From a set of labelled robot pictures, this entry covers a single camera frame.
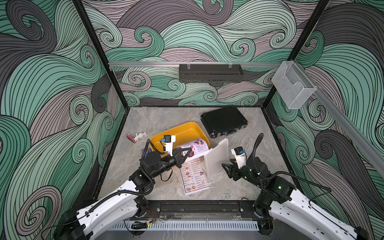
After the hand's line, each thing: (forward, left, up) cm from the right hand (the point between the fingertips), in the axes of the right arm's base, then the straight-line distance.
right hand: (225, 163), depth 74 cm
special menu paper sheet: (+5, +13, +9) cm, 17 cm away
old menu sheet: (-2, +16, -15) cm, 22 cm away
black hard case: (+35, -6, -9) cm, 37 cm away
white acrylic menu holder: (+8, +2, -10) cm, 13 cm away
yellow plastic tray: (+30, +21, -15) cm, 40 cm away
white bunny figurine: (+25, +52, -11) cm, 59 cm away
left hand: (+3, +17, +11) cm, 21 cm away
